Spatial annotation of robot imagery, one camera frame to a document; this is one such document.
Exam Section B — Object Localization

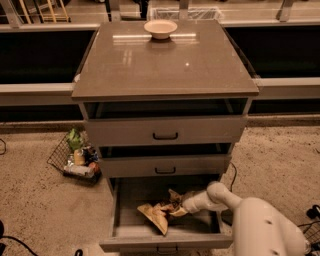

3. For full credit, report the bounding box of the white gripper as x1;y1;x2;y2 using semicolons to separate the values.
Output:
170;191;214;217

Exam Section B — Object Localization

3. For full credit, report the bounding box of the brown chip bag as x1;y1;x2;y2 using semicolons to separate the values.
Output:
137;189;182;235

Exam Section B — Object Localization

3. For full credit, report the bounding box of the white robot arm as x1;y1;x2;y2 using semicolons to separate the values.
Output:
172;182;311;256

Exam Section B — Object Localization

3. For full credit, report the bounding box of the bottom grey drawer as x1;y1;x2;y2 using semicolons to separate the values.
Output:
100;175;232;255

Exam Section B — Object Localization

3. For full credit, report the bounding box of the grey drawer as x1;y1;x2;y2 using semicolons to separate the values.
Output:
99;143;231;177
83;98;248;146
100;175;232;255

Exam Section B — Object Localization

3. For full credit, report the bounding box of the middle grey drawer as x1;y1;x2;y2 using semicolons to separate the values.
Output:
99;143;231;177

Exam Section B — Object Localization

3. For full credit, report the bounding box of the top grey drawer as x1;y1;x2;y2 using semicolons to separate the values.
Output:
83;98;248;146

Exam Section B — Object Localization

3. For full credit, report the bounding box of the grey drawer cabinet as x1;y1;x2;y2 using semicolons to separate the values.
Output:
71;19;260;256

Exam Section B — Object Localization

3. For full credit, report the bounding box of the black power adapter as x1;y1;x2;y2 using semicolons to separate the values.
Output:
221;210;233;226

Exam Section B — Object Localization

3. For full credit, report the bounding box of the silver can in basket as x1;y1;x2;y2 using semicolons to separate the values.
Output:
64;164;94;178

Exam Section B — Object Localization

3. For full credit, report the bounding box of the yellow bottle in basket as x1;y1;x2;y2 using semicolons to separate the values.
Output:
74;149;85;166

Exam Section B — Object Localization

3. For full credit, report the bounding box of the green leafy vegetable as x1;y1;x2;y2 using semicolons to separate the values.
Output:
66;128;83;151

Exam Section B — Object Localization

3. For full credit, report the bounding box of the beige ceramic bowl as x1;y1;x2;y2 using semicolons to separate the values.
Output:
144;19;178;40

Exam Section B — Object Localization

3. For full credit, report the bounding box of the wooden chair background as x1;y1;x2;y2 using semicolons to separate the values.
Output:
16;0;71;24

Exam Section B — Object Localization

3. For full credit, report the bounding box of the black power cable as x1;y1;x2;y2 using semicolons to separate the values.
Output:
228;162;238;194

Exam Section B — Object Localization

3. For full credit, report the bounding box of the black wire basket left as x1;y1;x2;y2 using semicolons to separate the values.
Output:
47;132;101;183

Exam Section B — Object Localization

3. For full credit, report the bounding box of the black wire basket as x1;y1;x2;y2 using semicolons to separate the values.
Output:
299;220;320;247
47;132;101;183

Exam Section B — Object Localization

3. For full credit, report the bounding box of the black wire basket right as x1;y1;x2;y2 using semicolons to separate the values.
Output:
299;220;320;247

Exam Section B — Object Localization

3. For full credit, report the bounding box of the black cable left bottom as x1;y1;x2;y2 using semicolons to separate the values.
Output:
0;219;40;256

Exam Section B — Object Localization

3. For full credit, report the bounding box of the white wire basket background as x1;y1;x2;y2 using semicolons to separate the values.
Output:
147;6;222;20

